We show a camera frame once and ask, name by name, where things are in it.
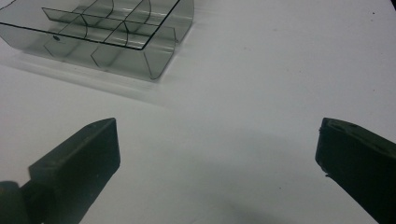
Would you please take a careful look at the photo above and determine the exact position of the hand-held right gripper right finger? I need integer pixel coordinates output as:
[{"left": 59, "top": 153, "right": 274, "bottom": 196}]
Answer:
[{"left": 315, "top": 117, "right": 396, "bottom": 224}]

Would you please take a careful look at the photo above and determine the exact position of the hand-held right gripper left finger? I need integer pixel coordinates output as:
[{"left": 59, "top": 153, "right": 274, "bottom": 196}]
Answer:
[{"left": 20, "top": 117, "right": 121, "bottom": 224}]

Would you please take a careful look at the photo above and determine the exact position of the clear grey compartment organizer box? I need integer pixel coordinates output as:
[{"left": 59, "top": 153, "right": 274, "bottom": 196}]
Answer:
[{"left": 0, "top": 0, "right": 195, "bottom": 82}]

